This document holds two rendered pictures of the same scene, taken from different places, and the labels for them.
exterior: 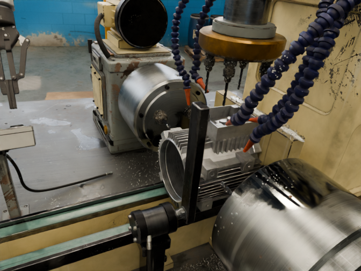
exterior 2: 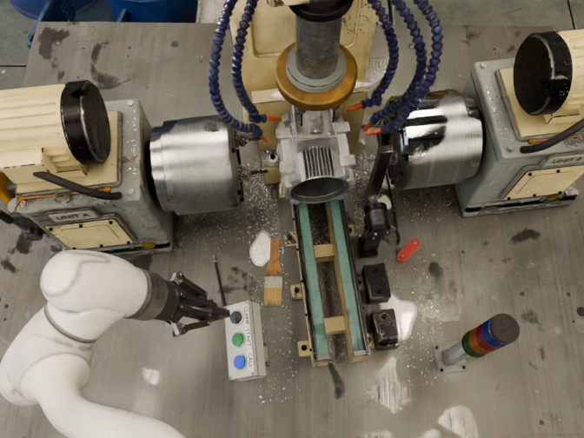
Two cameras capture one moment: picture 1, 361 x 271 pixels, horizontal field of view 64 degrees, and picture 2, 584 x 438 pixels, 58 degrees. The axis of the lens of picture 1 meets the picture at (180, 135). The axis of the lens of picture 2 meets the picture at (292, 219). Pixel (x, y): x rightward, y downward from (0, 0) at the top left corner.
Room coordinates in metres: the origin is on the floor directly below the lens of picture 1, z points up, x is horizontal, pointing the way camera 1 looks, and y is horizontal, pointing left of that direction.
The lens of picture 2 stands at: (0.40, 0.59, 2.27)
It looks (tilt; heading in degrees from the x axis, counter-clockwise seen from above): 68 degrees down; 294
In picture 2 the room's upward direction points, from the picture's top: 2 degrees counter-clockwise
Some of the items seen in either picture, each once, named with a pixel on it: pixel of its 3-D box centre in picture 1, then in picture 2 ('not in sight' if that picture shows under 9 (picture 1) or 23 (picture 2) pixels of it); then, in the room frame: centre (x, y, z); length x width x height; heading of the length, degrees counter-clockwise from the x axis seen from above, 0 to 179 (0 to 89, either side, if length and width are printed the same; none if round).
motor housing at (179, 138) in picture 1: (207, 162); (314, 157); (0.62, -0.07, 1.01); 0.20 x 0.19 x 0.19; 118
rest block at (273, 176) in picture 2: not in sight; (273, 166); (0.75, -0.08, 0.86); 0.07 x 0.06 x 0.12; 29
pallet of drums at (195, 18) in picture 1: (220, 37); not in sight; (5.87, -0.60, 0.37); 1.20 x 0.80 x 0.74; 106
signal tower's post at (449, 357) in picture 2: not in sight; (473, 345); (0.09, 0.25, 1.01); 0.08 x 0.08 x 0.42; 29
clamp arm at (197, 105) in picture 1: (192, 168); (378, 175); (0.44, -0.03, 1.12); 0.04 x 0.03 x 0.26; 119
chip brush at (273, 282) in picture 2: not in sight; (273, 272); (0.63, 0.21, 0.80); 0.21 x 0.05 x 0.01; 111
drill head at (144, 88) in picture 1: (155, 101); (181, 167); (0.93, 0.10, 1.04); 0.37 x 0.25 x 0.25; 29
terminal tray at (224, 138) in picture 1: (225, 128); (313, 125); (0.64, -0.11, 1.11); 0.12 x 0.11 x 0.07; 118
